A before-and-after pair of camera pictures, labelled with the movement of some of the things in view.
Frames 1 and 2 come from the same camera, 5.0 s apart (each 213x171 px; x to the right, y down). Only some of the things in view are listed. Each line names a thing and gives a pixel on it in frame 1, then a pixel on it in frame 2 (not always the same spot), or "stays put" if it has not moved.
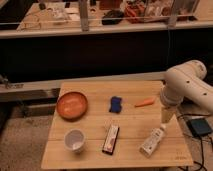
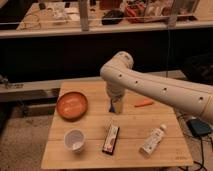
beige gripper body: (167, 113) -> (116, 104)
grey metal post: (83, 5) stays put
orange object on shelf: (134, 12) stays put
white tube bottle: (152, 141) stays put
